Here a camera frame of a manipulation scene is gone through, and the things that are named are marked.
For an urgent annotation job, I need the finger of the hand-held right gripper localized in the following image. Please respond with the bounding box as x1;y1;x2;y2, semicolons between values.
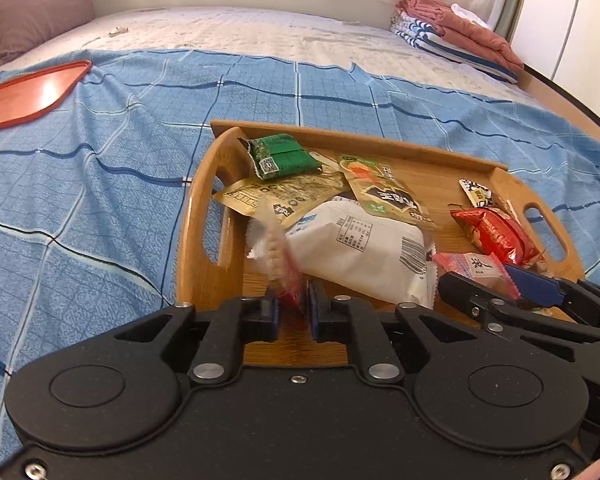
505;264;600;326
437;271;600;348

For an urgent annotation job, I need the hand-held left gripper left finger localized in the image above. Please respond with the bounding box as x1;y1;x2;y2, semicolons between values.
115;294;282;386

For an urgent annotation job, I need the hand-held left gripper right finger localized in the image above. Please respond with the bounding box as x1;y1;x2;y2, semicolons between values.
306;280;486;386

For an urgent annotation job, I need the pink snack packet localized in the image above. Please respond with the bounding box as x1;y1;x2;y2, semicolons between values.
431;251;521;301

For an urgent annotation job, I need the clear red ended snack packet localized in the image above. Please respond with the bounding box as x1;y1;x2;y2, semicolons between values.
246;195;306;311

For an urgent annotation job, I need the large red snack packet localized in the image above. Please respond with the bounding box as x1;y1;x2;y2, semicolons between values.
449;204;548;267

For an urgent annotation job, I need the large white snack packet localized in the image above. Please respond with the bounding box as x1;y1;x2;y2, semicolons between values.
280;199;438;309

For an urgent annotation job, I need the black and white snack packet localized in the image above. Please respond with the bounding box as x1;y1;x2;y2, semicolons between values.
459;179;496;208

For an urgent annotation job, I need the gold snack packet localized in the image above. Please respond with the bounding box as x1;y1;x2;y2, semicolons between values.
214;172;351;228

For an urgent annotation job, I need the wooden tray with handles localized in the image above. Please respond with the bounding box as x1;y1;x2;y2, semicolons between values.
176;120;586;367

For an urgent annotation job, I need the orange-green black label packet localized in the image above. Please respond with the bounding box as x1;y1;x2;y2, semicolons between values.
336;154;437;231

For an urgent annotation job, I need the green snack packet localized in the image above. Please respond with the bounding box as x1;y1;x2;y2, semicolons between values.
238;133;322;181

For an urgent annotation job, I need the blue checked bed sheet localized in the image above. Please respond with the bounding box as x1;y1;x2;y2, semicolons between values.
0;47;600;411

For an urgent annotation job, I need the folded blue striped blanket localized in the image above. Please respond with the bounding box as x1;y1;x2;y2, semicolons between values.
391;7;520;83

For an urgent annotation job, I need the folded salmon blanket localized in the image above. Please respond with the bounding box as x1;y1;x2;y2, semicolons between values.
396;0;525;72

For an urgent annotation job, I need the white wardrobe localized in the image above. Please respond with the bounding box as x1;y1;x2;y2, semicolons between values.
510;0;600;136

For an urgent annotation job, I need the grey quilted mattress cover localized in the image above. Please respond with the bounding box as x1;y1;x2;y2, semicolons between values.
0;6;536;106

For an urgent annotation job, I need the white folded cloth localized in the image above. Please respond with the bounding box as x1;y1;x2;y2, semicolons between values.
451;3;496;28

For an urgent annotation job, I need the red plastic tray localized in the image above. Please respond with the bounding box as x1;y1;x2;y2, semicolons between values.
0;60;93;136

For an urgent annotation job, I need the mauve pillow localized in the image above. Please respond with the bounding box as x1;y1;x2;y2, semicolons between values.
0;0;97;66

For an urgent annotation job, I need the wooden bed frame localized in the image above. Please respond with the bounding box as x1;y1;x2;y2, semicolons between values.
517;65;600;156

